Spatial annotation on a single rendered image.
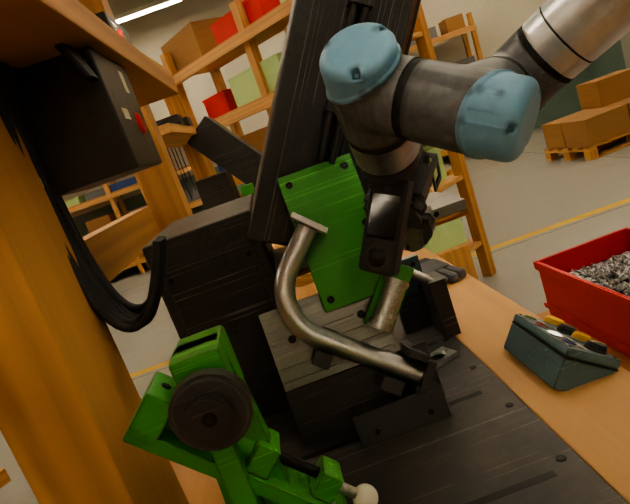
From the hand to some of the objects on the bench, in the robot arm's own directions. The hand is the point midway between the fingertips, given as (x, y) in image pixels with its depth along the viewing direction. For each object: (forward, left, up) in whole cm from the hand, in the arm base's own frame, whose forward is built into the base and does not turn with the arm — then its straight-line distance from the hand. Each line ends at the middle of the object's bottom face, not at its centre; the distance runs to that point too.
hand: (409, 249), depth 77 cm
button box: (-16, 0, -26) cm, 30 cm away
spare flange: (+1, -8, -22) cm, 24 cm away
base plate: (+18, -10, -24) cm, 32 cm away
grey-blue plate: (+5, -23, -22) cm, 32 cm away
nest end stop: (+3, +5, -20) cm, 21 cm away
